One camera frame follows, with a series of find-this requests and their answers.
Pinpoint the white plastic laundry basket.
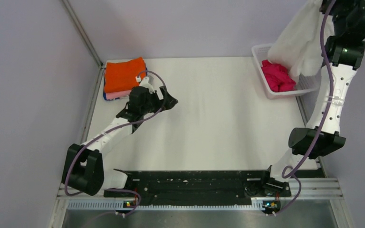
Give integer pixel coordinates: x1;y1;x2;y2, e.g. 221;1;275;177
251;44;318;99

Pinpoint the aluminium frame rail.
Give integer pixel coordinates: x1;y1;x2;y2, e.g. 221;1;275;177
57;178;343;211

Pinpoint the folded orange t shirt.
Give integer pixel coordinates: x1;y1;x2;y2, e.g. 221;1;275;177
104;57;146;93

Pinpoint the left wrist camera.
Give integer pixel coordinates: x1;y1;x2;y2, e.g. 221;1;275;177
135;76;155;94

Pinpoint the crumpled magenta t shirt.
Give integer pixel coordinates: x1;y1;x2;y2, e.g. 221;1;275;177
261;60;296;93

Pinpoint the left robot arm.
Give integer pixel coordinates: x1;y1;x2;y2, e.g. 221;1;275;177
62;86;178;196

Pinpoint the folded pink t shirt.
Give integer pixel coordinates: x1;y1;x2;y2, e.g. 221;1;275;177
104;90;131;100

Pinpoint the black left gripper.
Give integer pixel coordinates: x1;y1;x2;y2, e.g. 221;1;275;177
141;85;177;115

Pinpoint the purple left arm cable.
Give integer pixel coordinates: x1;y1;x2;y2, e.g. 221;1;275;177
63;70;167;197

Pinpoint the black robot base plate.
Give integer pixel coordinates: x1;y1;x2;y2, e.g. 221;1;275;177
104;170;292;206

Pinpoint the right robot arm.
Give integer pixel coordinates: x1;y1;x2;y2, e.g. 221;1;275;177
259;0;365;196

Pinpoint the white printed t shirt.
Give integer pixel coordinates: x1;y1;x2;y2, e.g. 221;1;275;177
267;0;324;83

